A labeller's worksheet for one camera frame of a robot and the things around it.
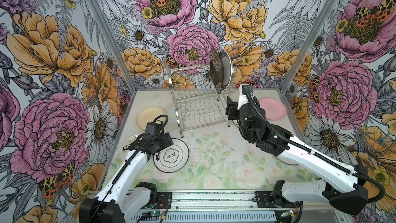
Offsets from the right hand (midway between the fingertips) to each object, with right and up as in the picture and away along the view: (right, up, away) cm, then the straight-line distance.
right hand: (234, 102), depth 66 cm
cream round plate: (-50, -8, +40) cm, 65 cm away
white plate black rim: (-30, -31, +21) cm, 48 cm away
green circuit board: (-34, -50, +5) cm, 61 cm away
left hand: (-33, -23, +17) cm, 44 cm away
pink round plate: (+37, -5, +45) cm, 59 cm away
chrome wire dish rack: (-18, 0, +42) cm, 46 cm away
